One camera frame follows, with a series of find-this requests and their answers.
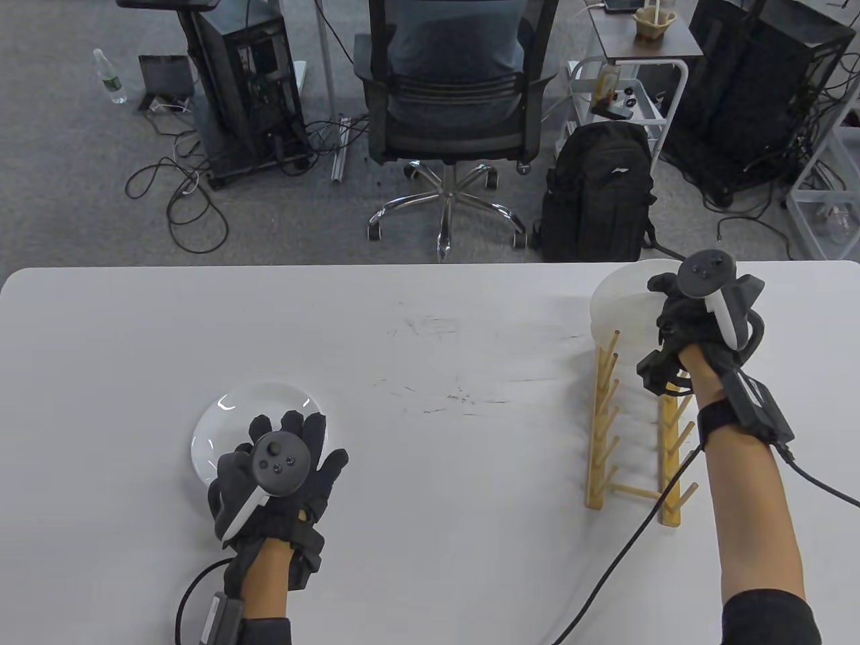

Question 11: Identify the person's right hand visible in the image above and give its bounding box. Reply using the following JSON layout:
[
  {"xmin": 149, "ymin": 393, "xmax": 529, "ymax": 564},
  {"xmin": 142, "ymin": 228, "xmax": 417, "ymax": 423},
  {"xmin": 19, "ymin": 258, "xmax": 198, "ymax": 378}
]
[{"xmin": 636, "ymin": 272, "xmax": 746, "ymax": 397}]

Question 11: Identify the person's left hand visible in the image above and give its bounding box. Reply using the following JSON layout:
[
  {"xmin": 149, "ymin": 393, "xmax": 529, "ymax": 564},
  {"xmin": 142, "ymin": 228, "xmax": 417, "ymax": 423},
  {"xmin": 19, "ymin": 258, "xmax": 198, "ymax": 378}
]
[{"xmin": 207, "ymin": 411, "xmax": 350, "ymax": 599}]

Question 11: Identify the white plate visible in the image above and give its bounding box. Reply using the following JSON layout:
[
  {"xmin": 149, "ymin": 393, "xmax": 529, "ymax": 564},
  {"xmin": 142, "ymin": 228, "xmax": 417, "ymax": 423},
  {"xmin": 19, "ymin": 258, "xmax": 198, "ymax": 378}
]
[
  {"xmin": 191, "ymin": 382, "xmax": 325, "ymax": 498},
  {"xmin": 589, "ymin": 272, "xmax": 676, "ymax": 355},
  {"xmin": 591, "ymin": 259, "xmax": 681, "ymax": 323}
]

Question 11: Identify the wooden dish rack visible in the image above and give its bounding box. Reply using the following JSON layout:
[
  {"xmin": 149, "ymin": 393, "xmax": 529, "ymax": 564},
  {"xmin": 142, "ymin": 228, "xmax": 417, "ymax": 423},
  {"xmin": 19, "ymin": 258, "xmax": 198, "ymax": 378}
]
[{"xmin": 583, "ymin": 328, "xmax": 699, "ymax": 528}]

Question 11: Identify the person's right forearm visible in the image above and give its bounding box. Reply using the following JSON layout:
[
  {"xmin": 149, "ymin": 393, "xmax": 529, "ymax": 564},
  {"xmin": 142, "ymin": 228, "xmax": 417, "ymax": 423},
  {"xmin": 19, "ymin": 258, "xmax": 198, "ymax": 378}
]
[{"xmin": 680, "ymin": 349, "xmax": 824, "ymax": 645}]

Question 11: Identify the person's left forearm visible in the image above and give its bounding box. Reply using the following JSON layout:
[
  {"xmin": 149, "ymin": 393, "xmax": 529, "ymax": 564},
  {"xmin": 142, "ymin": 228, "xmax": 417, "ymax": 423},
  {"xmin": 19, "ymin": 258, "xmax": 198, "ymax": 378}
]
[{"xmin": 239, "ymin": 541, "xmax": 293, "ymax": 645}]

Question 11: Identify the black round controller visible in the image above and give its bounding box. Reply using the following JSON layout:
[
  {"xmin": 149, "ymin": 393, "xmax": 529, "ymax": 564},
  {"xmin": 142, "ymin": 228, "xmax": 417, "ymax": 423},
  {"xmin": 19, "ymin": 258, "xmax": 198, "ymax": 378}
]
[
  {"xmin": 677, "ymin": 250, "xmax": 767, "ymax": 353},
  {"xmin": 208, "ymin": 433, "xmax": 314, "ymax": 544}
]

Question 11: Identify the black backpack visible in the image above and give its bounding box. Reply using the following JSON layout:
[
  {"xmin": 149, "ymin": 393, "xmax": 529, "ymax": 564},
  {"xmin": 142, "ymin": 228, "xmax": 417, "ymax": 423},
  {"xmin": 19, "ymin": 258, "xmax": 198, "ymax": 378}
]
[{"xmin": 536, "ymin": 121, "xmax": 659, "ymax": 263}]

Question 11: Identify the black computer tower cart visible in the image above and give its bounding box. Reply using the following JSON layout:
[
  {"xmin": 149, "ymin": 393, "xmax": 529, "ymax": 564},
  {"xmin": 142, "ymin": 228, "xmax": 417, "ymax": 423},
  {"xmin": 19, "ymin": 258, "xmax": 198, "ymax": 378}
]
[{"xmin": 660, "ymin": 0, "xmax": 859, "ymax": 208}]

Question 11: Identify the aluminium profile bar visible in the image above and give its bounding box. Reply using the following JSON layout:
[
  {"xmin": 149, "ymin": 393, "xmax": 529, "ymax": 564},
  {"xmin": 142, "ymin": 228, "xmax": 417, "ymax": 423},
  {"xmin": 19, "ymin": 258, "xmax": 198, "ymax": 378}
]
[{"xmin": 331, "ymin": 116, "xmax": 353, "ymax": 182}]

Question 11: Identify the white side cart brown top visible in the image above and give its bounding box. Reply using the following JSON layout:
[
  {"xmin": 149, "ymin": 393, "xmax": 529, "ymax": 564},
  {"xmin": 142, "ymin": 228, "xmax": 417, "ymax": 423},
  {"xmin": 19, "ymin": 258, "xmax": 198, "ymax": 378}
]
[{"xmin": 566, "ymin": 0, "xmax": 705, "ymax": 165}]

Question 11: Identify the black office chair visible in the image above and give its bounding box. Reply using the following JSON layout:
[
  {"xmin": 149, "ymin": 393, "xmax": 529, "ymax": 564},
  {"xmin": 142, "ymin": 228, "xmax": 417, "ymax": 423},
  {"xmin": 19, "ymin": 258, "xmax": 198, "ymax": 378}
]
[{"xmin": 354, "ymin": 0, "xmax": 560, "ymax": 263}]

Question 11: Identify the beige bowl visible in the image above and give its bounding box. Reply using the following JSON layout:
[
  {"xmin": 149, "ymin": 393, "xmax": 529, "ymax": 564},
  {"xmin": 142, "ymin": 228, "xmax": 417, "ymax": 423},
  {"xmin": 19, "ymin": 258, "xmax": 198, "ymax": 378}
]
[{"xmin": 634, "ymin": 5, "xmax": 677, "ymax": 43}]

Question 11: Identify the black computer tower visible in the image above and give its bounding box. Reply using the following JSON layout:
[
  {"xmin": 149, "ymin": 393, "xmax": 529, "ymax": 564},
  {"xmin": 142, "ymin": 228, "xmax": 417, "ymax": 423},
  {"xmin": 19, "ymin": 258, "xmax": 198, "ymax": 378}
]
[{"xmin": 180, "ymin": 0, "xmax": 315, "ymax": 190}]

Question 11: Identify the white table leg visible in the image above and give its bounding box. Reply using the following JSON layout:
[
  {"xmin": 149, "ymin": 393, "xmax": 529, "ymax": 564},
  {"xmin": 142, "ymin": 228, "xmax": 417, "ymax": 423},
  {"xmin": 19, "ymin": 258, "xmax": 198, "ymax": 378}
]
[{"xmin": 314, "ymin": 0, "xmax": 338, "ymax": 120}]

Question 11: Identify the clear water bottle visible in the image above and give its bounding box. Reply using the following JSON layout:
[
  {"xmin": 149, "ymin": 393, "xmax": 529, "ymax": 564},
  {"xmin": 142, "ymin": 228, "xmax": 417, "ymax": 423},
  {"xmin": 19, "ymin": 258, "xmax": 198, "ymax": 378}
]
[{"xmin": 93, "ymin": 48, "xmax": 128, "ymax": 105}]

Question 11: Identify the black floor cable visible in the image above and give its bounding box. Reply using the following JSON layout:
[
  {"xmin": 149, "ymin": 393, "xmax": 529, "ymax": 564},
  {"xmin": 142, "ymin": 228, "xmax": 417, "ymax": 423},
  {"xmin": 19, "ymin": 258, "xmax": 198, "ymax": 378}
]
[
  {"xmin": 126, "ymin": 114, "xmax": 232, "ymax": 255},
  {"xmin": 712, "ymin": 195, "xmax": 797, "ymax": 261}
]

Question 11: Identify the white wire shelf cart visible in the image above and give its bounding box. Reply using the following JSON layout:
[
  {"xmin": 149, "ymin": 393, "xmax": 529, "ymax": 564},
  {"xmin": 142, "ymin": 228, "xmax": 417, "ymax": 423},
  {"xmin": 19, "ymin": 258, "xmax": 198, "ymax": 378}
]
[{"xmin": 785, "ymin": 81, "xmax": 860, "ymax": 261}]

